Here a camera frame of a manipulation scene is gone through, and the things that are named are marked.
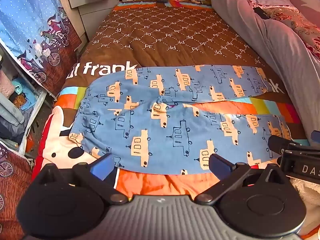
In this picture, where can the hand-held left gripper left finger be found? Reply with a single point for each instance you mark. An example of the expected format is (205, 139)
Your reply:
(103, 167)

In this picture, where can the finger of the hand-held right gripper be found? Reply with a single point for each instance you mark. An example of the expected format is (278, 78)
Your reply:
(278, 143)

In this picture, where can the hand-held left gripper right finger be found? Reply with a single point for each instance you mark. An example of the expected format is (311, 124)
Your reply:
(220, 167)

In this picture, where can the blue car print pants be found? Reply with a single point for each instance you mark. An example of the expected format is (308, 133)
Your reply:
(160, 130)

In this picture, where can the white fluffy cloth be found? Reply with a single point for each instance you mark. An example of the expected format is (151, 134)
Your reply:
(306, 200)

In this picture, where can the grey duvet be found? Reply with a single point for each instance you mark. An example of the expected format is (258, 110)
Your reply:
(275, 37)

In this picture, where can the grey folded clothes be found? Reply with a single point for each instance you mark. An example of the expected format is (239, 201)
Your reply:
(10, 112)

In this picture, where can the pile of folded clothes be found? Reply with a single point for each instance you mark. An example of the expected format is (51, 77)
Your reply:
(23, 92)

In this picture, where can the pink folded cloth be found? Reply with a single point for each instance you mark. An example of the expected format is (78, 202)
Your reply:
(6, 83)

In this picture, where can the brown printed blanket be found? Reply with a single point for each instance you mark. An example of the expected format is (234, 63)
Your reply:
(155, 35)

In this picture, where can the white bedside cabinet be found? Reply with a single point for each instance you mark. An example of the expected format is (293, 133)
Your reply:
(92, 15)

